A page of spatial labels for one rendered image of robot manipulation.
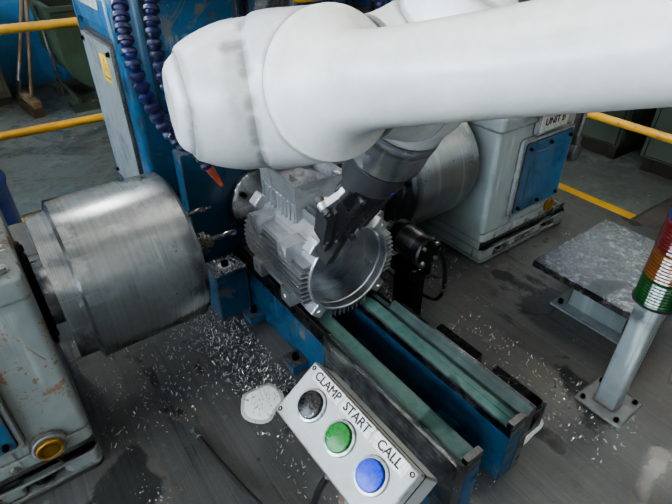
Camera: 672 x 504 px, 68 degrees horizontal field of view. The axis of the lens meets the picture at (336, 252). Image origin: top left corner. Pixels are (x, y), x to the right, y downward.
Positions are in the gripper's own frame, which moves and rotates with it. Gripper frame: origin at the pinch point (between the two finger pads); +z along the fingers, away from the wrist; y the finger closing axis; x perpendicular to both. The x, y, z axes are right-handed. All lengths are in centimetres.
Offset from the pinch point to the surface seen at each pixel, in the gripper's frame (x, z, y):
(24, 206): -186, 233, 30
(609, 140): -45, 138, -320
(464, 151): -9.9, 6.1, -41.5
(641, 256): 25, 7, -64
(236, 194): -24.6, 20.5, -0.3
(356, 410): 21.6, -10.3, 14.1
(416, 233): 1.8, 6.0, -19.1
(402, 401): 23.6, 7.7, -0.5
